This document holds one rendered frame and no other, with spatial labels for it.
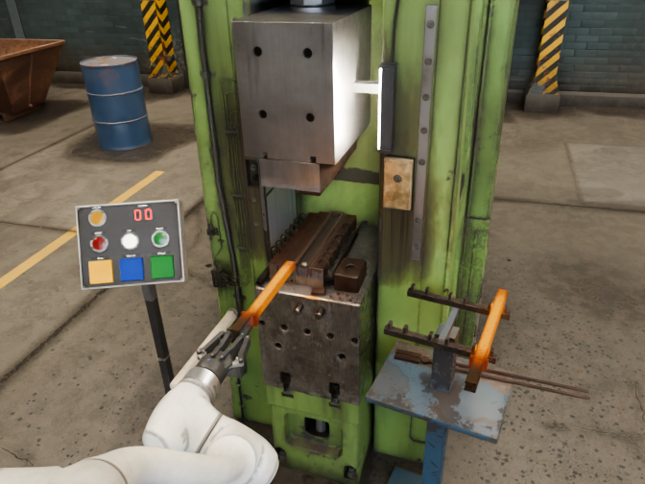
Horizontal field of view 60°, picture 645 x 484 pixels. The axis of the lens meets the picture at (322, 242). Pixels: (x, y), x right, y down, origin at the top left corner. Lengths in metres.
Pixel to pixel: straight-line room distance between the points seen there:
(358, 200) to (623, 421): 1.59
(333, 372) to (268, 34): 1.14
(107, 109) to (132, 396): 3.88
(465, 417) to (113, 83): 5.18
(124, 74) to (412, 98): 4.78
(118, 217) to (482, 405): 1.31
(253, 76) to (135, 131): 4.73
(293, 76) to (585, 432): 2.03
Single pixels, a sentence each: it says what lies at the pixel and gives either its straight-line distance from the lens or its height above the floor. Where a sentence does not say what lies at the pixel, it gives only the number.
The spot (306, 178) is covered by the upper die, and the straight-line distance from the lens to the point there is 1.72.
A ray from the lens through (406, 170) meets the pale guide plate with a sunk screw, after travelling 1.75.
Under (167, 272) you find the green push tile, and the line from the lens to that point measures 1.93.
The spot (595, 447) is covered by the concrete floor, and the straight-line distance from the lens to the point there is 2.81.
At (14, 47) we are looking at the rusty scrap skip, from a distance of 8.92.
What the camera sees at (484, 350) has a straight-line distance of 1.55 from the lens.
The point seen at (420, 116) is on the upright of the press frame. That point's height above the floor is 1.49.
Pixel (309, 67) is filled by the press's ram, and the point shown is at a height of 1.65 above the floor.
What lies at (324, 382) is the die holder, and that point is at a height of 0.55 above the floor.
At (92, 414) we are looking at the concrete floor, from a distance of 2.98.
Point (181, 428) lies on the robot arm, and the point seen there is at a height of 1.08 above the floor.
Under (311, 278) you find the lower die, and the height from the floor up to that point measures 0.95.
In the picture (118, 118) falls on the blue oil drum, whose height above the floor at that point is 0.35.
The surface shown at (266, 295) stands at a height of 1.07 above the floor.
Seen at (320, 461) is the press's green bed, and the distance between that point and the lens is 2.41.
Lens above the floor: 1.97
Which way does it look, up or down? 29 degrees down
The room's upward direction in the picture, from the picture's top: 2 degrees counter-clockwise
